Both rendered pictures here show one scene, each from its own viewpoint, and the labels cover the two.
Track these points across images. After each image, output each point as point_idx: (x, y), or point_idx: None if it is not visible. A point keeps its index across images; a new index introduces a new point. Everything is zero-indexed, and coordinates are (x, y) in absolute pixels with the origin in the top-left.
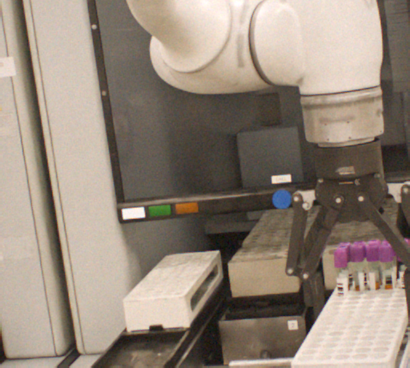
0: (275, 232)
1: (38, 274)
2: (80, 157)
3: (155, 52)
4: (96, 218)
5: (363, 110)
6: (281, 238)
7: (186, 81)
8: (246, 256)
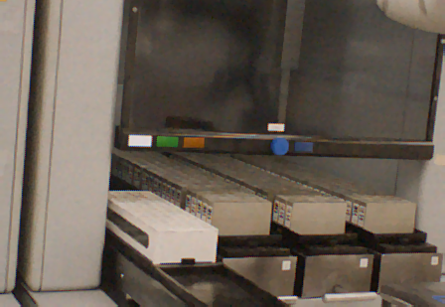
0: (189, 179)
1: (7, 197)
2: (86, 73)
3: None
4: (88, 141)
5: None
6: (211, 185)
7: (442, 13)
8: (216, 198)
